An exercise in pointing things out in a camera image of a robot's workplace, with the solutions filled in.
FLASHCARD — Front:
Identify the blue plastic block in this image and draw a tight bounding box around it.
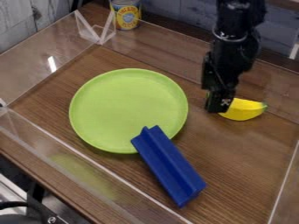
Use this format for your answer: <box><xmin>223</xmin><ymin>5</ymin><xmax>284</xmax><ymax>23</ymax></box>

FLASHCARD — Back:
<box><xmin>131</xmin><ymin>125</ymin><xmax>207</xmax><ymax>207</ymax></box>

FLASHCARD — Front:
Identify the clear acrylic enclosure wall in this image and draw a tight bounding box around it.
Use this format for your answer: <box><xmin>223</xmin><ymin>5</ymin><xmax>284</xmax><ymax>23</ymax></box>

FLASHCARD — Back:
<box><xmin>0</xmin><ymin>6</ymin><xmax>299</xmax><ymax>224</ymax></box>

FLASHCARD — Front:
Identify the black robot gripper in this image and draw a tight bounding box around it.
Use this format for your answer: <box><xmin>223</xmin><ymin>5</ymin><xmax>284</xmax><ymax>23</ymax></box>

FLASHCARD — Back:
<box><xmin>200</xmin><ymin>29</ymin><xmax>260</xmax><ymax>113</ymax></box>

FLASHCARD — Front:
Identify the black cable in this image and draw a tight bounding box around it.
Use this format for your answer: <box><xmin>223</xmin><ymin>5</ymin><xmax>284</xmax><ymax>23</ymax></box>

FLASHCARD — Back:
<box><xmin>0</xmin><ymin>200</ymin><xmax>44</xmax><ymax>224</ymax></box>

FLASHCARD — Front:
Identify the black metal table bracket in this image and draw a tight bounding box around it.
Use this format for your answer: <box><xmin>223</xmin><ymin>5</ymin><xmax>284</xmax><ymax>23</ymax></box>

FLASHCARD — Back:
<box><xmin>27</xmin><ymin>183</ymin><xmax>68</xmax><ymax>224</ymax></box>

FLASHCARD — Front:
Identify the green round plate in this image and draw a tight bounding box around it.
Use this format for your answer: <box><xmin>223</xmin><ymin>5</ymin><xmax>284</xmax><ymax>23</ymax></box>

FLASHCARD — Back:
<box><xmin>69</xmin><ymin>68</ymin><xmax>188</xmax><ymax>154</ymax></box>

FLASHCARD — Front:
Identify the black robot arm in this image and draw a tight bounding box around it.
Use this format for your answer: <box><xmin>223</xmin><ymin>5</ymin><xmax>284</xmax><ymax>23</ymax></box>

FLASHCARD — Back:
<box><xmin>200</xmin><ymin>0</ymin><xmax>267</xmax><ymax>113</ymax></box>

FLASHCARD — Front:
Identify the yellow toy banana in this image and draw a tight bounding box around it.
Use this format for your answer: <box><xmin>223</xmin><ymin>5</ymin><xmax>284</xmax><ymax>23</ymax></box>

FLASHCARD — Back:
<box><xmin>213</xmin><ymin>96</ymin><xmax>267</xmax><ymax>122</ymax></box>

